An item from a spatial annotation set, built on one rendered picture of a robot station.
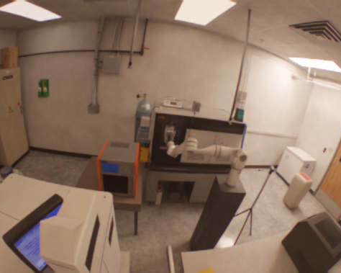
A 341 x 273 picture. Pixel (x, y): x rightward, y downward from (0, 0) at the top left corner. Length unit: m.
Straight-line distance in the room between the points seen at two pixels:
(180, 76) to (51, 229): 2.88
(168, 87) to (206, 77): 0.72
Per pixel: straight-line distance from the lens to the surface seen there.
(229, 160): 2.40
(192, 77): 3.03
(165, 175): 2.17
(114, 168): 1.51
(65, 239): 0.33
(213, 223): 1.67
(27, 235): 0.42
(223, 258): 1.22
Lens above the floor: 1.91
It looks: 22 degrees down
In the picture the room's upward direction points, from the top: 9 degrees clockwise
